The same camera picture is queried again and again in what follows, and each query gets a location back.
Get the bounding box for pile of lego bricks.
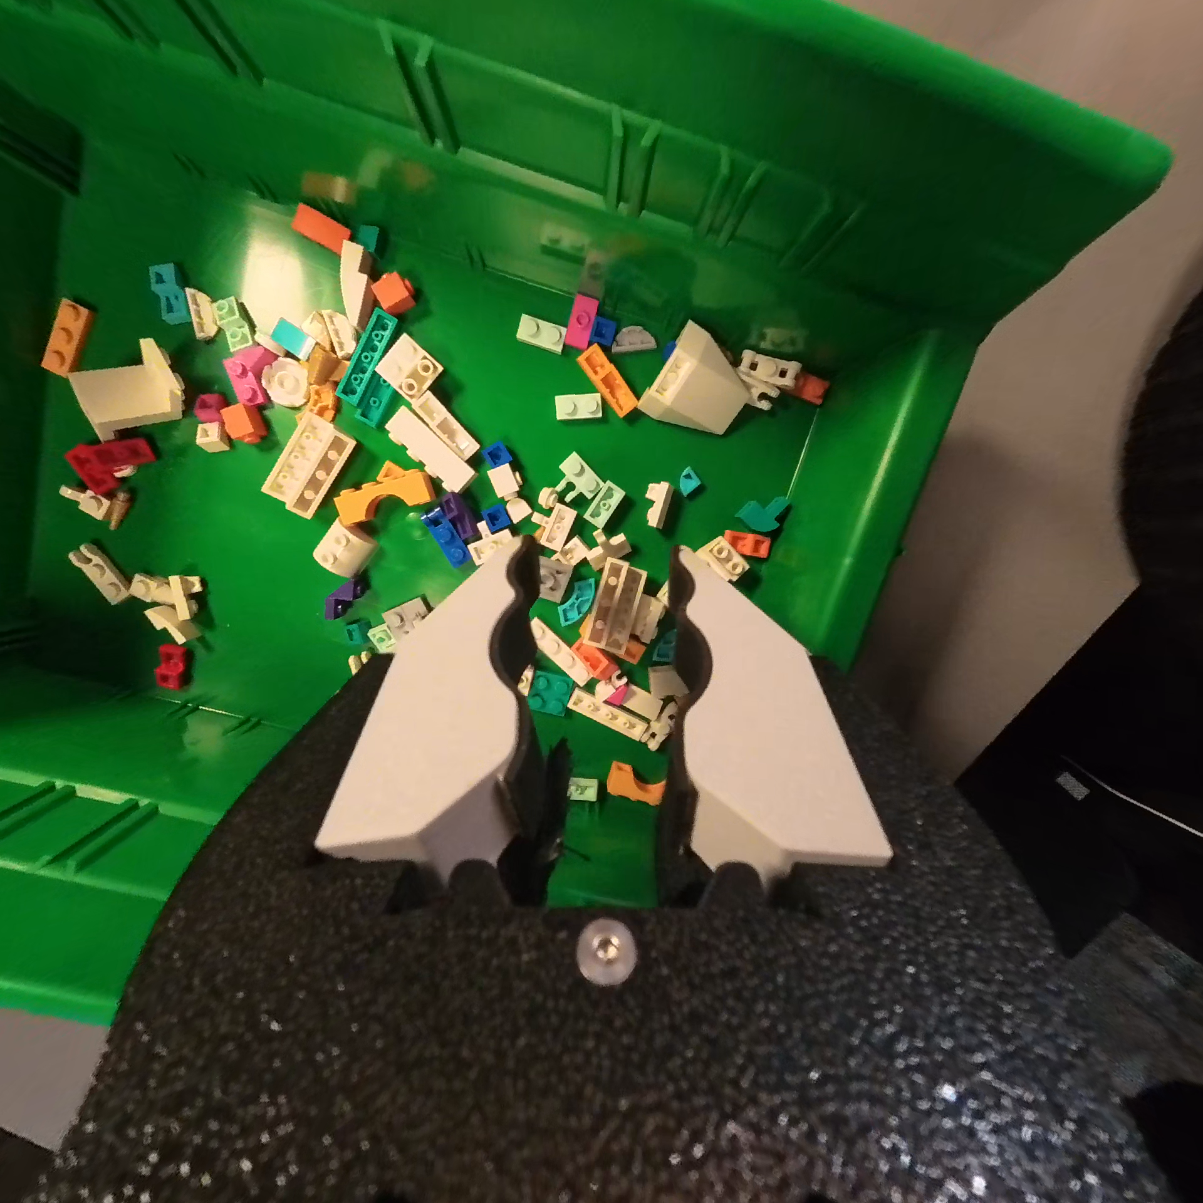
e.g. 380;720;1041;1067
40;170;834;810

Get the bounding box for green plastic bins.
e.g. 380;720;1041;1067
0;0;1172;1028

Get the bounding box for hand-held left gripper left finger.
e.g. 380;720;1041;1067
314;536;548;888

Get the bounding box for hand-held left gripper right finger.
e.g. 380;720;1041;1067
669;546;894;903

